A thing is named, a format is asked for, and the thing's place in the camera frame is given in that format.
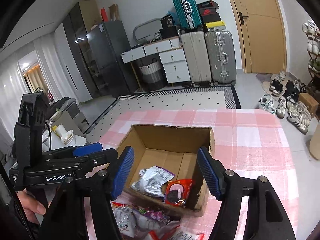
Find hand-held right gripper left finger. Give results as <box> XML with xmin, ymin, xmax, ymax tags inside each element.
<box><xmin>37</xmin><ymin>146</ymin><xmax>135</xmax><ymax>240</ymax></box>

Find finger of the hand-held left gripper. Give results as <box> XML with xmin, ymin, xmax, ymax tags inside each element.
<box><xmin>42</xmin><ymin>148</ymin><xmax>118</xmax><ymax>178</ymax></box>
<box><xmin>43</xmin><ymin>142</ymin><xmax>103</xmax><ymax>160</ymax></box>

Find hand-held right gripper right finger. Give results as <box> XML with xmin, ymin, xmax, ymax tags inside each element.
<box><xmin>197</xmin><ymin>147</ymin><xmax>297</xmax><ymax>240</ymax></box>

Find person's left hand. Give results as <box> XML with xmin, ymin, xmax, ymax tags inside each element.
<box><xmin>16</xmin><ymin>190</ymin><xmax>47</xmax><ymax>225</ymax></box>

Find white side table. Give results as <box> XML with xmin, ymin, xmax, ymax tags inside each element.
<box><xmin>42</xmin><ymin>120</ymin><xmax>88</xmax><ymax>153</ymax></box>

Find silver purple snack packet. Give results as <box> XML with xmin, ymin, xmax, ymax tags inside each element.
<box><xmin>130</xmin><ymin>165</ymin><xmax>175</xmax><ymax>198</ymax></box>

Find white cup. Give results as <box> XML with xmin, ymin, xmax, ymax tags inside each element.
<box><xmin>55</xmin><ymin>124</ymin><xmax>67</xmax><ymax>138</ymax></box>

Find red cookie snack packet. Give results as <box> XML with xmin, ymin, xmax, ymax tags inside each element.
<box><xmin>164</xmin><ymin>179</ymin><xmax>196</xmax><ymax>208</ymax></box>

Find grey armchair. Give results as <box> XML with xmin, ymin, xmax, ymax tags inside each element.
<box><xmin>49</xmin><ymin>96</ymin><xmax>88</xmax><ymax>131</ymax></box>

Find pink checkered tablecloth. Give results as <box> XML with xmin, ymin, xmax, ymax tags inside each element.
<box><xmin>82</xmin><ymin>109</ymin><xmax>298</xmax><ymax>240</ymax></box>

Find white curtain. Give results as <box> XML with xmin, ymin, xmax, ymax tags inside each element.
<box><xmin>0</xmin><ymin>40</ymin><xmax>63</xmax><ymax>112</ymax></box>

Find cream dotted rug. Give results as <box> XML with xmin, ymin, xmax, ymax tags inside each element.
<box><xmin>84</xmin><ymin>85</ymin><xmax>242</xmax><ymax>135</ymax></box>

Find dark grey refrigerator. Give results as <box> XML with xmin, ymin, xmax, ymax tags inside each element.
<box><xmin>86</xmin><ymin>20</ymin><xmax>137</xmax><ymax>98</ymax></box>

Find grey white laundry basket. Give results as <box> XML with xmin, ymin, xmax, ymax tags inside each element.
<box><xmin>138</xmin><ymin>59</ymin><xmax>166</xmax><ymax>91</ymax></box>

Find dark glass wardrobe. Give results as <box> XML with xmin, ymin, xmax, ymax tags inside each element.
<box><xmin>54</xmin><ymin>1</ymin><xmax>101</xmax><ymax>103</ymax></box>

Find cluster of sneakers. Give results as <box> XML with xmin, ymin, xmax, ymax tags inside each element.
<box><xmin>259</xmin><ymin>70</ymin><xmax>312</xmax><ymax>134</ymax></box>

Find grey beige doormat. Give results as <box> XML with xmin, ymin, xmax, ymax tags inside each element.
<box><xmin>256</xmin><ymin>72</ymin><xmax>286</xmax><ymax>94</ymax></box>

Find beige round board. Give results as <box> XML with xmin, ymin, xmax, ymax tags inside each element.
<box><xmin>307</xmin><ymin>127</ymin><xmax>320</xmax><ymax>161</ymax></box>

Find white drawer dresser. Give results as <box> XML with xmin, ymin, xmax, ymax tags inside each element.
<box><xmin>121</xmin><ymin>37</ymin><xmax>192</xmax><ymax>85</ymax></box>

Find beige suitcase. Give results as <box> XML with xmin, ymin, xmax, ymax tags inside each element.
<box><xmin>180</xmin><ymin>30</ymin><xmax>213</xmax><ymax>87</ymax></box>

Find silver suitcase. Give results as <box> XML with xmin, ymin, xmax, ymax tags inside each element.
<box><xmin>205</xmin><ymin>29</ymin><xmax>237</xmax><ymax>86</ymax></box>

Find small brown cardboard box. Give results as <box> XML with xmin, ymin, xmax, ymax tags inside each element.
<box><xmin>299</xmin><ymin>93</ymin><xmax>319</xmax><ymax>115</ymax></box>

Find grey arched mirror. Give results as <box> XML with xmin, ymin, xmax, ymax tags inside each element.
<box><xmin>132</xmin><ymin>18</ymin><xmax>163</xmax><ymax>43</ymax></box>

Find flat cardboard sheet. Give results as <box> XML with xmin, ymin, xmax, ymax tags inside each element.
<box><xmin>79</xmin><ymin>0</ymin><xmax>103</xmax><ymax>33</ymax></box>

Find small upright cardboard box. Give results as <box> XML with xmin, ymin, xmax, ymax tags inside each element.
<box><xmin>108</xmin><ymin>4</ymin><xmax>119</xmax><ymax>22</ymax></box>

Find black storage box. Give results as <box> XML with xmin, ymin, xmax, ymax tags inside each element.
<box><xmin>159</xmin><ymin>27</ymin><xmax>179</xmax><ymax>39</ymax></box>

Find tan wooden door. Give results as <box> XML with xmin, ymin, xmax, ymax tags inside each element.
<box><xmin>222</xmin><ymin>0</ymin><xmax>287</xmax><ymax>74</ymax></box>

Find wooden shoe rack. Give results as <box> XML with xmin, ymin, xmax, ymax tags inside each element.
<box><xmin>301</xmin><ymin>20</ymin><xmax>320</xmax><ymax>121</ymax></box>

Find yellow black box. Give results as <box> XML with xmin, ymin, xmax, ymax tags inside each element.
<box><xmin>205</xmin><ymin>21</ymin><xmax>226</xmax><ymax>32</ymax></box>

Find black round gift box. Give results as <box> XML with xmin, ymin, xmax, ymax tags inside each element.
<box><xmin>160</xmin><ymin>14</ymin><xmax>178</xmax><ymax>29</ymax></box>

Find plain black shoe box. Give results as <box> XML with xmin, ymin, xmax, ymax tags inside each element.
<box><xmin>201</xmin><ymin>14</ymin><xmax>222</xmax><ymax>24</ymax></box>

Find blue bag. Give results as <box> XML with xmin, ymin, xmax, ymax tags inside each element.
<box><xmin>166</xmin><ymin>10</ymin><xmax>179</xmax><ymax>26</ymax></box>

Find red black shoe box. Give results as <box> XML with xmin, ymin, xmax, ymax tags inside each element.
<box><xmin>199</xmin><ymin>7</ymin><xmax>220</xmax><ymax>17</ymax></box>

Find rows of assorted shoes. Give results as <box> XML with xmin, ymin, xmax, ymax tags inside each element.
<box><xmin>302</xmin><ymin>20</ymin><xmax>320</xmax><ymax>73</ymax></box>

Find black flat shoe box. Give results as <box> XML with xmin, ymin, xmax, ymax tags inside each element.
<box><xmin>197</xmin><ymin>0</ymin><xmax>219</xmax><ymax>8</ymax></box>

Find teal suitcase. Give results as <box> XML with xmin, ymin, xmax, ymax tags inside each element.
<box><xmin>170</xmin><ymin>0</ymin><xmax>202</xmax><ymax>30</ymax></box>

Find black cable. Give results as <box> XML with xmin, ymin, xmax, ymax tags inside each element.
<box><xmin>44</xmin><ymin>122</ymin><xmax>52</xmax><ymax>152</ymax></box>

